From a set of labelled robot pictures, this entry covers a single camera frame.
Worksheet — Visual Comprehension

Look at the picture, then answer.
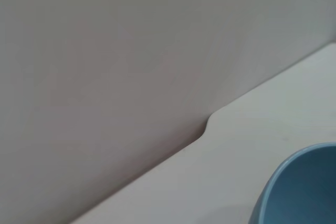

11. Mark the blue bowl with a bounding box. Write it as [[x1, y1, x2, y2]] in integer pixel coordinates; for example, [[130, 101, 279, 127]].
[[249, 142, 336, 224]]

